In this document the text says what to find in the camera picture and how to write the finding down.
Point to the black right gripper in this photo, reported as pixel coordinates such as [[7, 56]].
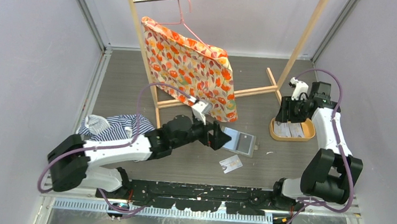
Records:
[[288, 103]]

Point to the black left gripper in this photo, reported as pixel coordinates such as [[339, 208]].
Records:
[[215, 140]]

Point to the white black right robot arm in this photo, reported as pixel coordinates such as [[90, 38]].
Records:
[[333, 171]]

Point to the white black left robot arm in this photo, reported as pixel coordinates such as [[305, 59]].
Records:
[[77, 162]]

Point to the tan oval tray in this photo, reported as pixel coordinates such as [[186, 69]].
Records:
[[308, 128]]

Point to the orange floral garment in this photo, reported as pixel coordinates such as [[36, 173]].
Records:
[[186, 66]]

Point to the blue white striped shirt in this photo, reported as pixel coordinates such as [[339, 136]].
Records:
[[119, 127]]

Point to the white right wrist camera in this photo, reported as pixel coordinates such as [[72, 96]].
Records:
[[300, 89]]

